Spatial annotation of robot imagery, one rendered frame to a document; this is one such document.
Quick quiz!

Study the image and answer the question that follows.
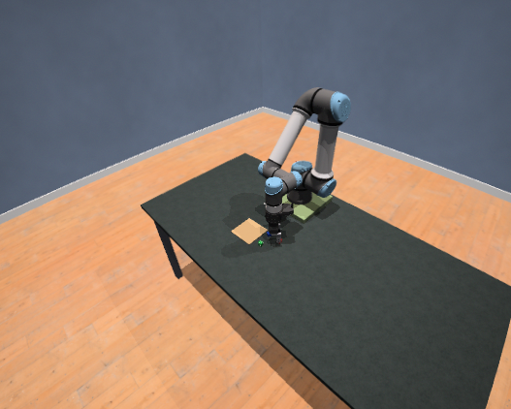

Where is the orange flat mat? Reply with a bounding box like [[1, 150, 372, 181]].
[[231, 218, 267, 244]]

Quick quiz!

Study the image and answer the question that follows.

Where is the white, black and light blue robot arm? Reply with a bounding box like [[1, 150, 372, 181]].
[[258, 87, 351, 206]]

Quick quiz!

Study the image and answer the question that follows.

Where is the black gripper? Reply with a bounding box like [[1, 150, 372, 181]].
[[264, 203, 294, 242]]

